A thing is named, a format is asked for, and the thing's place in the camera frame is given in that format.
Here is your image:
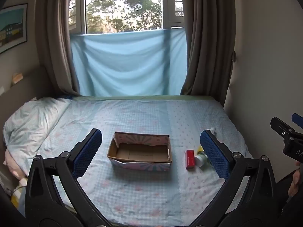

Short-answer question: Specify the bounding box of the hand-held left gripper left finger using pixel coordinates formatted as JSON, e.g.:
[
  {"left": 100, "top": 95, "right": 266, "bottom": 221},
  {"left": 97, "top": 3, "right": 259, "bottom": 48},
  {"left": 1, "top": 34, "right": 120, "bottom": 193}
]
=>
[{"left": 25, "top": 128, "right": 107, "bottom": 227}]

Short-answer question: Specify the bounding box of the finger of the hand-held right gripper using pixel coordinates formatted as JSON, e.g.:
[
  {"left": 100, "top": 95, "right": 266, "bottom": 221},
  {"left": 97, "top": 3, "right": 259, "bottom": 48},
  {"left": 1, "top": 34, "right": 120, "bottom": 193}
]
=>
[
  {"left": 270, "top": 117, "right": 296, "bottom": 139},
  {"left": 291, "top": 113, "right": 303, "bottom": 130}
]

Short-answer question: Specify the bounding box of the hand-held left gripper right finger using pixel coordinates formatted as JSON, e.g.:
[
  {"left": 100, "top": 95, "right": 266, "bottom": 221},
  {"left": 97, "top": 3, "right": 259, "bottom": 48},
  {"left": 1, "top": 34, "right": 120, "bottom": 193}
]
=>
[{"left": 194, "top": 129, "right": 277, "bottom": 226}]

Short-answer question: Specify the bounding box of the white lid green jar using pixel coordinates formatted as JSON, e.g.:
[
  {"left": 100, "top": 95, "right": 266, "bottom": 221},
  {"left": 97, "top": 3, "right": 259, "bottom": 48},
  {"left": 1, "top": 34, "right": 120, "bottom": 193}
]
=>
[{"left": 194, "top": 154, "right": 209, "bottom": 167}]

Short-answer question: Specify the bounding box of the small red box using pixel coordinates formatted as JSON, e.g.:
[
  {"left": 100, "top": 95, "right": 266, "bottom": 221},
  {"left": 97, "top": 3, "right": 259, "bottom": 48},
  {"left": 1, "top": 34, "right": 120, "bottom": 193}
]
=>
[{"left": 185, "top": 150, "right": 196, "bottom": 169}]

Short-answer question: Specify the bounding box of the cardboard box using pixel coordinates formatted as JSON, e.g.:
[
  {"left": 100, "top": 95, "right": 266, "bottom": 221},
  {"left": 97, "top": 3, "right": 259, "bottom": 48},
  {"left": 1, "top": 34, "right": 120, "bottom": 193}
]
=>
[{"left": 107, "top": 132, "right": 172, "bottom": 172}]

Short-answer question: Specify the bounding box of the person's right hand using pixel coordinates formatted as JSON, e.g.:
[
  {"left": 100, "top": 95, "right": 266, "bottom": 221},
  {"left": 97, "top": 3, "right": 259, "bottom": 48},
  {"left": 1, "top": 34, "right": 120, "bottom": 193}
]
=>
[{"left": 287, "top": 161, "right": 303, "bottom": 197}]

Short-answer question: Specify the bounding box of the pale floral pillow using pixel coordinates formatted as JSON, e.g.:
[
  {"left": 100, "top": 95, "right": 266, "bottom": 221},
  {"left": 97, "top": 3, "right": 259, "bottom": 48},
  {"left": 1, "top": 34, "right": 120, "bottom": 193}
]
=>
[{"left": 3, "top": 97, "right": 71, "bottom": 154}]

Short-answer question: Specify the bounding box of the bed with floral checked sheet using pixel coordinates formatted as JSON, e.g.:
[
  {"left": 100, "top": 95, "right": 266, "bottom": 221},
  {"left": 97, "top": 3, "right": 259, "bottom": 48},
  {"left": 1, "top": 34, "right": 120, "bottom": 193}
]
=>
[{"left": 5, "top": 96, "right": 254, "bottom": 227}]

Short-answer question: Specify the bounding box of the pink pillow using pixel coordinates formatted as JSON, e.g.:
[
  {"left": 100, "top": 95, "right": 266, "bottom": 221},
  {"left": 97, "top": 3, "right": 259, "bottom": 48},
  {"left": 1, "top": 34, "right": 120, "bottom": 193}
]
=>
[{"left": 3, "top": 150, "right": 27, "bottom": 180}]

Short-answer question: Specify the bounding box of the yellow white object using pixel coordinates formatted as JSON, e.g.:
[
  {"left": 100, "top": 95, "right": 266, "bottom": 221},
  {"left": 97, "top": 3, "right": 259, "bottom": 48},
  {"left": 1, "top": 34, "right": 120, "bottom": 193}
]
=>
[{"left": 11, "top": 177, "right": 27, "bottom": 210}]

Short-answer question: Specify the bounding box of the beige headboard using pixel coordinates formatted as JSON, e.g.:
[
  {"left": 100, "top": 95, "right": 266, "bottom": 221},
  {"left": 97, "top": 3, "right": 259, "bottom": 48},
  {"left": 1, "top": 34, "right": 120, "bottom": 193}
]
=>
[{"left": 0, "top": 66, "right": 57, "bottom": 133}]

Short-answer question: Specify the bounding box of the light blue hanging cloth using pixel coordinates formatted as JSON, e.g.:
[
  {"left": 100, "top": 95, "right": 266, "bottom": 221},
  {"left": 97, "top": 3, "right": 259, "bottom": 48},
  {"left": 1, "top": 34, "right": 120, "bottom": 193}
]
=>
[{"left": 70, "top": 28, "right": 187, "bottom": 97}]

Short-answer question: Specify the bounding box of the brown curtain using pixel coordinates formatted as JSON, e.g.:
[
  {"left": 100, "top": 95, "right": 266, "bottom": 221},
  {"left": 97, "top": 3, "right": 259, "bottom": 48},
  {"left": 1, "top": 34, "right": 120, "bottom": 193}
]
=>
[
  {"left": 180, "top": 0, "right": 236, "bottom": 96},
  {"left": 35, "top": 0, "right": 82, "bottom": 95}
]

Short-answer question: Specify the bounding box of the wall poster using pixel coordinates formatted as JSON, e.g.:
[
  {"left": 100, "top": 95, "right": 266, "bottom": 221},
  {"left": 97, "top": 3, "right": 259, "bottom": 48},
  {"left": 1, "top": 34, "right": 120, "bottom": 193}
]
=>
[{"left": 0, "top": 3, "right": 28, "bottom": 54}]

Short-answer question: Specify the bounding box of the window with white frame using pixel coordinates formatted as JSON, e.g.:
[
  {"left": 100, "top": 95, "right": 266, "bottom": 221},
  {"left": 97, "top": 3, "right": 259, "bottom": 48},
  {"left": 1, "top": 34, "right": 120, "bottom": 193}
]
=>
[{"left": 69, "top": 0, "right": 185, "bottom": 35}]

